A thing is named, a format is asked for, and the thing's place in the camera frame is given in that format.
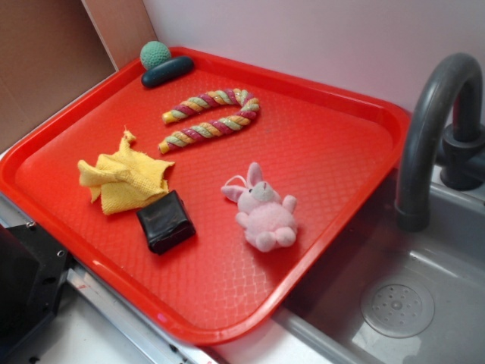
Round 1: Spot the black wrapped block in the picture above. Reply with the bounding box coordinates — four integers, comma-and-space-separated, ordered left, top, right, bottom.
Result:
136, 190, 196, 255

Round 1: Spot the brown cardboard panel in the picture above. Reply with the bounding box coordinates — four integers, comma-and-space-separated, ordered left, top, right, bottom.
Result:
1, 1, 157, 151

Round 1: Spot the dark teal oval object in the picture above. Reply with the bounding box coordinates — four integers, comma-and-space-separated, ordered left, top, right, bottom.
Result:
141, 55, 195, 88

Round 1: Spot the grey toy sink basin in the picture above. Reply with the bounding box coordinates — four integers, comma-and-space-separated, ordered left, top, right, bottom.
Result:
274, 174, 484, 363

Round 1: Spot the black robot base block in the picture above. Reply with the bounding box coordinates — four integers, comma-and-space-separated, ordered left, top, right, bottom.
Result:
1, 224, 71, 363

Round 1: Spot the yellow cloth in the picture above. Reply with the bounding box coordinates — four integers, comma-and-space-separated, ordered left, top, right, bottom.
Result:
77, 130, 175, 215

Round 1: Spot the sink drain strainer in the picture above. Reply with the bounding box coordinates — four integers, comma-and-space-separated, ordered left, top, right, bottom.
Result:
360, 276, 435, 338

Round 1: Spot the green textured ball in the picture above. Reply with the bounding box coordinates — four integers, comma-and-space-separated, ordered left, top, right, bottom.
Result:
139, 41, 171, 71

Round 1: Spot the pink plush bunny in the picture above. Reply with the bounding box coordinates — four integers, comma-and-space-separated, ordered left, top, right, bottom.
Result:
221, 162, 298, 253

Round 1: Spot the multicolored twisted rope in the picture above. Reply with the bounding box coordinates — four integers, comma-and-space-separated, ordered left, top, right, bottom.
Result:
158, 87, 261, 155

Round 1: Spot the red plastic tray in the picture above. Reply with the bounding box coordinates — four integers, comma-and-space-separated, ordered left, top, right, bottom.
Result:
1, 48, 409, 346

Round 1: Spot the grey toy faucet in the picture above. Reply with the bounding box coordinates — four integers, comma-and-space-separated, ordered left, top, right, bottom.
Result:
395, 53, 484, 232

